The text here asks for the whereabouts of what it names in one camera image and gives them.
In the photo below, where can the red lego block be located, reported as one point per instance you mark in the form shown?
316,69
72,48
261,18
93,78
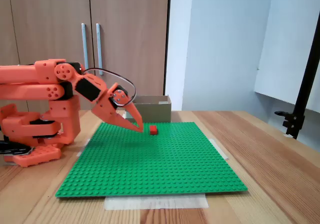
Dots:
153,130

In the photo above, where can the brown cardboard box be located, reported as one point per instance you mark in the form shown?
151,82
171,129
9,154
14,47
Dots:
155,111

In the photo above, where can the green lego baseplate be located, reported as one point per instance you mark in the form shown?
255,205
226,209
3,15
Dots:
155,164

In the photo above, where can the masking tape strip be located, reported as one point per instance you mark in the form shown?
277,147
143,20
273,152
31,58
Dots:
220,150
81,151
155,202

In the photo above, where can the wooden wardrobe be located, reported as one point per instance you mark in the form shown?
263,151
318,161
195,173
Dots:
50,22

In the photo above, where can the black base clamp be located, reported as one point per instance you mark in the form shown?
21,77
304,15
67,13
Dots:
12,148

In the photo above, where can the black stand clamp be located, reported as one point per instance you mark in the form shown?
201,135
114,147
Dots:
290,123

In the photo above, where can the small white tape piece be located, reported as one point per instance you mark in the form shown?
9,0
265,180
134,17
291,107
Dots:
288,135

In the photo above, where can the black stand pole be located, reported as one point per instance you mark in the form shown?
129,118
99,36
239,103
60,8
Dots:
306,84

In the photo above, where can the white wall panel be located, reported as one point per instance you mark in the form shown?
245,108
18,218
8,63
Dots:
282,47

